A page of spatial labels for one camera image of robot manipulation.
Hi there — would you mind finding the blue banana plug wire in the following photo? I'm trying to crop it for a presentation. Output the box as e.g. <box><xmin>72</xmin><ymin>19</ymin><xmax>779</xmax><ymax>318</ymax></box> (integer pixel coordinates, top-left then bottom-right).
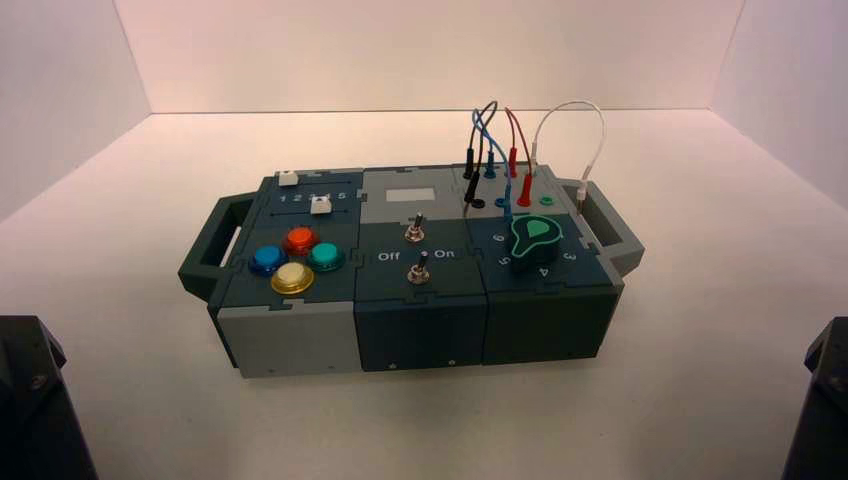
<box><xmin>471</xmin><ymin>107</ymin><xmax>515</xmax><ymax>224</ymax></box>

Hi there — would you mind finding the white display window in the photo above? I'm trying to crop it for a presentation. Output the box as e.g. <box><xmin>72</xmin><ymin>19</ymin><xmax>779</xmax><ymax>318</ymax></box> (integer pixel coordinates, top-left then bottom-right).
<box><xmin>386</xmin><ymin>188</ymin><xmax>438</xmax><ymax>204</ymax></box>

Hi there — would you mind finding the grey and teal control box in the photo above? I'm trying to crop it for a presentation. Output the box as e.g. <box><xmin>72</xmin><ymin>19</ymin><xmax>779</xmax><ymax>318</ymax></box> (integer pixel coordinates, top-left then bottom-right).
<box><xmin>177</xmin><ymin>162</ymin><xmax>647</xmax><ymax>380</ymax></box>

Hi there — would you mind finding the green round push button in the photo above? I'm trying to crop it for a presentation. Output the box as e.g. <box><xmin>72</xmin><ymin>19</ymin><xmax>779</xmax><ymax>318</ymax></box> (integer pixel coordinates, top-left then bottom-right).
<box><xmin>306</xmin><ymin>242</ymin><xmax>346</xmax><ymax>274</ymax></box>

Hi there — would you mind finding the green-topped rotary knob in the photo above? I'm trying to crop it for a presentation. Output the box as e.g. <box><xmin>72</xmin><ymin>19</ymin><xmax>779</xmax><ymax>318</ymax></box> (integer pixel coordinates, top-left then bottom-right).
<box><xmin>508</xmin><ymin>215</ymin><xmax>564</xmax><ymax>273</ymax></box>

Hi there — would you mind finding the red round push button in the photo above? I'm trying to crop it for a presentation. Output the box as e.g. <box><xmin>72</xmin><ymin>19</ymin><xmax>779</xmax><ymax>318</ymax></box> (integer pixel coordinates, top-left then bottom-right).
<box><xmin>282</xmin><ymin>227</ymin><xmax>321</xmax><ymax>257</ymax></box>

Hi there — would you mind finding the yellow round push button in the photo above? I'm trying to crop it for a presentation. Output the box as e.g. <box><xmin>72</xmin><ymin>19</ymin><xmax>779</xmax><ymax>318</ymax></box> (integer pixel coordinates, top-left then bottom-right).
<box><xmin>270</xmin><ymin>262</ymin><xmax>316</xmax><ymax>296</ymax></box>

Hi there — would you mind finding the blue round push button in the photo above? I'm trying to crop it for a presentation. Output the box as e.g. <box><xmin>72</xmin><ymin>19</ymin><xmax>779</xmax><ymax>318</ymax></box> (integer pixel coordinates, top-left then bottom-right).
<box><xmin>248</xmin><ymin>245</ymin><xmax>289</xmax><ymax>277</ymax></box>

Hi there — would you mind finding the black banana plug wire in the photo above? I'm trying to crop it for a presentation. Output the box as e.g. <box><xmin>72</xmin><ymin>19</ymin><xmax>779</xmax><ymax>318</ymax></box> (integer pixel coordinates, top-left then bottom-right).
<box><xmin>462</xmin><ymin>100</ymin><xmax>499</xmax><ymax>215</ymax></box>

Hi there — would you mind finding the red banana plug wire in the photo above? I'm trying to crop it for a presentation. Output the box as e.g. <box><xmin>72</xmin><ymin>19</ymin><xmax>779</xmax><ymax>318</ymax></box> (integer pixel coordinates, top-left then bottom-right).
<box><xmin>504</xmin><ymin>107</ymin><xmax>536</xmax><ymax>209</ymax></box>

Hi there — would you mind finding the white banana plug wire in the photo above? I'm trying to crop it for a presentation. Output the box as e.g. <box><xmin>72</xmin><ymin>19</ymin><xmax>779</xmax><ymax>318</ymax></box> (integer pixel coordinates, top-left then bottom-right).
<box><xmin>529</xmin><ymin>99</ymin><xmax>608</xmax><ymax>214</ymax></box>

